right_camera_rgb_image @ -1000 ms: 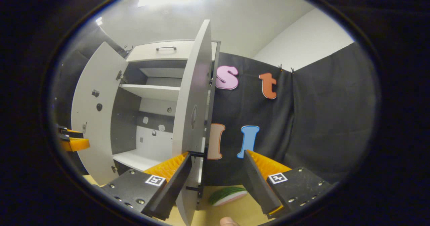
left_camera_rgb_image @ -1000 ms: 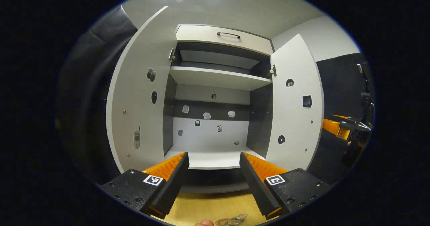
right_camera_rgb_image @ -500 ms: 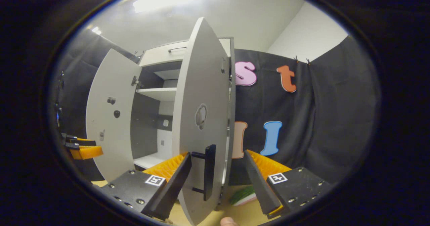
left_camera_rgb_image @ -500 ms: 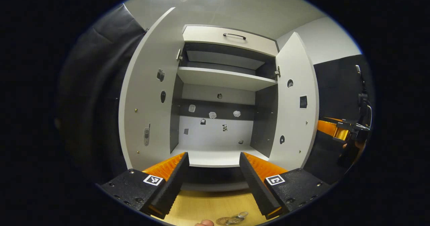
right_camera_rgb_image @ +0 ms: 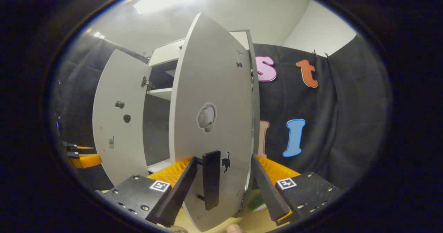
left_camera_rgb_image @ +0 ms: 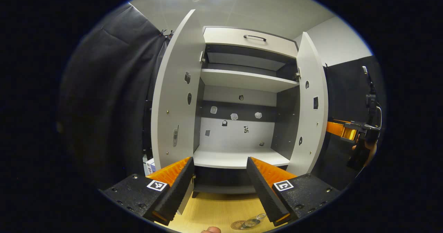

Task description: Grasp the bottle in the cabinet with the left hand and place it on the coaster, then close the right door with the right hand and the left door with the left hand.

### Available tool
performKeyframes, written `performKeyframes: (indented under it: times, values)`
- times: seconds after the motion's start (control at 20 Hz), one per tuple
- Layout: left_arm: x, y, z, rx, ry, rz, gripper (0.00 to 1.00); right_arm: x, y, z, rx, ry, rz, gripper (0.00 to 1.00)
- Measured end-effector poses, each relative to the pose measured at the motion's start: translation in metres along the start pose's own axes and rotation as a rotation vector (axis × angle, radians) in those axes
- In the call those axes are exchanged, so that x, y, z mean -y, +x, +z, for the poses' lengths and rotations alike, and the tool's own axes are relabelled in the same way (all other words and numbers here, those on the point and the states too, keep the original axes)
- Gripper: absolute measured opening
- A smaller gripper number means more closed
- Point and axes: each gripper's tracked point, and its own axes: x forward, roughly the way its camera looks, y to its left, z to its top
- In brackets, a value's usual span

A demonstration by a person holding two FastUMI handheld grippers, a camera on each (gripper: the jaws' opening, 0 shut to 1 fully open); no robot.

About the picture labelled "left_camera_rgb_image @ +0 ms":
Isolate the black backdrop cloth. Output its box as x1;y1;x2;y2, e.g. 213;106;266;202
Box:
57;3;172;188
311;56;386;191

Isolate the white cabinet door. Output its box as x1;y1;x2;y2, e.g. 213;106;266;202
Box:
286;32;328;176
151;9;205;215

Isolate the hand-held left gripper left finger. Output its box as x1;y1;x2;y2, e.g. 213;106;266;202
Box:
99;157;195;226

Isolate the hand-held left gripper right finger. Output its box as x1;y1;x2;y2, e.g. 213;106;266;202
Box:
246;157;341;227

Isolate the white grey cabinet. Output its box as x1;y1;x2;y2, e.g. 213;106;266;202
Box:
192;26;301;199

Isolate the round brown coaster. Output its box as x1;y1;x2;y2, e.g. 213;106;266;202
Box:
231;220;250;231

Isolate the white blue box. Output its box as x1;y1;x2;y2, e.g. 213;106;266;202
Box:
143;153;157;176

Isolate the white cabinet shelf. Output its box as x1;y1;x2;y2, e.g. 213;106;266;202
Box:
200;69;300;93

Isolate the clear plastic bottle green label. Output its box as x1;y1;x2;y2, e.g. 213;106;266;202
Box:
242;213;268;229

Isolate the black camera stand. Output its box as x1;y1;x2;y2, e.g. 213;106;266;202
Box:
362;66;383;129

